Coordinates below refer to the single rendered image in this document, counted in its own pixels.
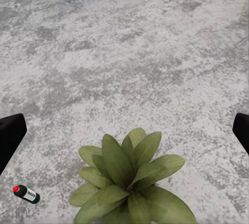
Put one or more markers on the pot plant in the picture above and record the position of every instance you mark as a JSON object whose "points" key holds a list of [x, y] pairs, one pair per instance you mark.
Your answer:
{"points": [[121, 183]]}

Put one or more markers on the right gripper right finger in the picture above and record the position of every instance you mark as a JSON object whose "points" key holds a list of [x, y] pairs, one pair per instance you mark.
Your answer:
{"points": [[241, 129]]}

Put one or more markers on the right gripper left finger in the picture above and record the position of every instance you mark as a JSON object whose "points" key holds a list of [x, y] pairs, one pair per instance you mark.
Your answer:
{"points": [[12, 131]]}

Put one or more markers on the insectifuge atomizer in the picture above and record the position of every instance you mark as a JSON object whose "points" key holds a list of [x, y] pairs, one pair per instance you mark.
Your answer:
{"points": [[26, 193]]}

